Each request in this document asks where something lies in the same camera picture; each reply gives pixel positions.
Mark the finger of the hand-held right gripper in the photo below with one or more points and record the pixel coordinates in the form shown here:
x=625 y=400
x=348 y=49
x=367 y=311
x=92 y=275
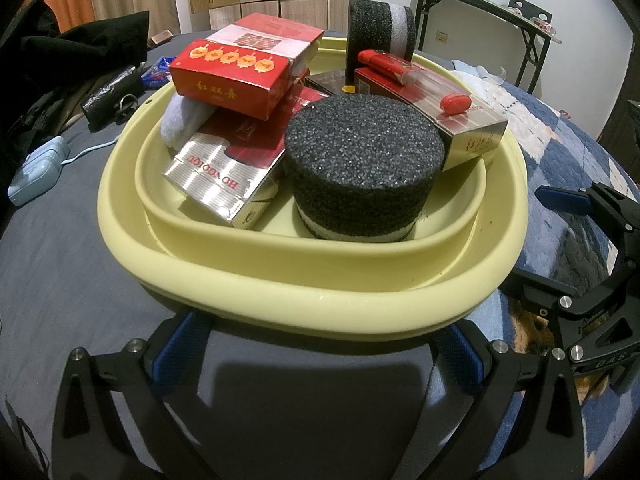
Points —
x=540 y=292
x=562 y=199

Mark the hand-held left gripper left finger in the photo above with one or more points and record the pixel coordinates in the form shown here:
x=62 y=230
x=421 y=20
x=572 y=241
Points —
x=172 y=347

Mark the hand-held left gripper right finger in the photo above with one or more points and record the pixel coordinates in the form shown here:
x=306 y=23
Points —
x=462 y=355

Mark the red gold cigarette box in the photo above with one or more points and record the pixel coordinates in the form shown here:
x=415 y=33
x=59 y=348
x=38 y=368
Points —
x=472 y=142

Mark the red lighter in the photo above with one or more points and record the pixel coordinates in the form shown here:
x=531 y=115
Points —
x=455 y=104

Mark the yellow plastic basin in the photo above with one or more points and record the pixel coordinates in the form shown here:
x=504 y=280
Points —
x=300 y=280

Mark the red silver cigarette box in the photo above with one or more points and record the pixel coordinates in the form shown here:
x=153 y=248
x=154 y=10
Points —
x=220 y=170

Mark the black foam disc white band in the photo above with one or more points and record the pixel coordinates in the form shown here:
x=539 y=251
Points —
x=365 y=160
x=372 y=30

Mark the white towel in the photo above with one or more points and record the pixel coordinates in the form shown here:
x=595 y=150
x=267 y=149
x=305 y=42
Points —
x=180 y=117

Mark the dark box orange print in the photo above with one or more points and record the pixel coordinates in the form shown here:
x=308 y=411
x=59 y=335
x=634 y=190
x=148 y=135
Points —
x=325 y=81

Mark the red lantern print cigarette box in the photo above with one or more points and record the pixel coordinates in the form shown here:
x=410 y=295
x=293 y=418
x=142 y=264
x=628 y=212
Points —
x=235 y=85

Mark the blue checked blanket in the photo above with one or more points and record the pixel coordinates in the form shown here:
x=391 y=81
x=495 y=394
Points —
x=565 y=160

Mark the dark door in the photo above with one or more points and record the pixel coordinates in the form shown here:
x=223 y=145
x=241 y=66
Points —
x=625 y=127

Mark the clear plastic wrapper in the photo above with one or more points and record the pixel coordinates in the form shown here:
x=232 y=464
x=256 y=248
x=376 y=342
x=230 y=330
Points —
x=492 y=77

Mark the white cloth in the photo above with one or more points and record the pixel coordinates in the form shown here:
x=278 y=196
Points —
x=465 y=67

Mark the red white packets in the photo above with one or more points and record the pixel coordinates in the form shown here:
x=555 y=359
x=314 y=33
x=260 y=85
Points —
x=542 y=22

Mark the black chair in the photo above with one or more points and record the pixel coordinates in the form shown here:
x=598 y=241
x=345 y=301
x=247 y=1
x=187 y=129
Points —
x=530 y=5

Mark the black folding table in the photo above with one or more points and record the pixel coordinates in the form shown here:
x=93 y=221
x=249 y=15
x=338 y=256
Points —
x=480 y=4

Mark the black plastic bag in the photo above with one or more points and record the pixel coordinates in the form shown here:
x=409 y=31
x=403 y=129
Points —
x=105 y=97

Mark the blue packet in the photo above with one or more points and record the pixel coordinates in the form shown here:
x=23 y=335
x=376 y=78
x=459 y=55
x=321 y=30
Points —
x=157 y=71

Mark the small brown box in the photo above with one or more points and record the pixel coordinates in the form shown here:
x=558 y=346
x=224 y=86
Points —
x=162 y=37

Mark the black jacket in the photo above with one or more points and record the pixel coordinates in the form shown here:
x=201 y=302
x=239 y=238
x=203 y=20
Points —
x=60 y=45

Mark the wall outlet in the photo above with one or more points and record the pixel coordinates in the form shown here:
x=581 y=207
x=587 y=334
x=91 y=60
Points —
x=441 y=37

